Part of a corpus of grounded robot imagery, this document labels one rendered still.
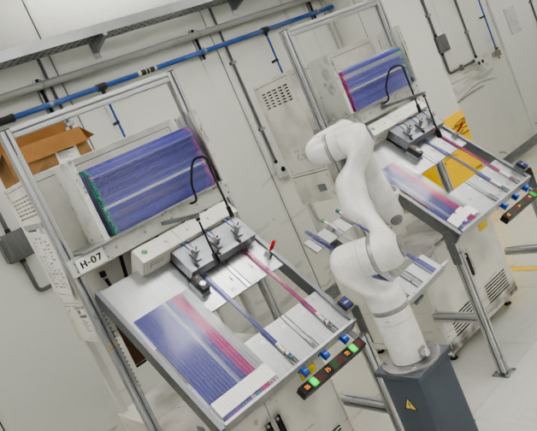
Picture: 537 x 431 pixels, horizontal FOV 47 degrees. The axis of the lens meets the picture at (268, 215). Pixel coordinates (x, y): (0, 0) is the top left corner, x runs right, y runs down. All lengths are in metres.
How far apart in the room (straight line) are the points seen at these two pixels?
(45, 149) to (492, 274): 2.42
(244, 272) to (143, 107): 2.04
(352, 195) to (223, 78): 2.86
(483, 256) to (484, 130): 3.31
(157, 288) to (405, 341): 0.98
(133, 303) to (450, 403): 1.16
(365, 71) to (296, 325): 1.53
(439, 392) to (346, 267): 0.48
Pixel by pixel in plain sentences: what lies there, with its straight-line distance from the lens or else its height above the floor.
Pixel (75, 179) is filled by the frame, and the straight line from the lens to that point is 2.38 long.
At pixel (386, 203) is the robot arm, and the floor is 1.11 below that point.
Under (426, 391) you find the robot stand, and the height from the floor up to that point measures 0.64.
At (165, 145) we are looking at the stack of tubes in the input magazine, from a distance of 2.56.
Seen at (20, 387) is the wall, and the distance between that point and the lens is 3.90.
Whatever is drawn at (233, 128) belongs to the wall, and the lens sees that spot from 4.61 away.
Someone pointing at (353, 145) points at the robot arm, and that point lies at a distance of 1.99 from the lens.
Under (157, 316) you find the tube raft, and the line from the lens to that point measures 2.34.
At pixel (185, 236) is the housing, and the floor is 1.26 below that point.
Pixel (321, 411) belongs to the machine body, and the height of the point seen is 0.33.
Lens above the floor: 1.61
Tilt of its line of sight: 9 degrees down
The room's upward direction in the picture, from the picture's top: 24 degrees counter-clockwise
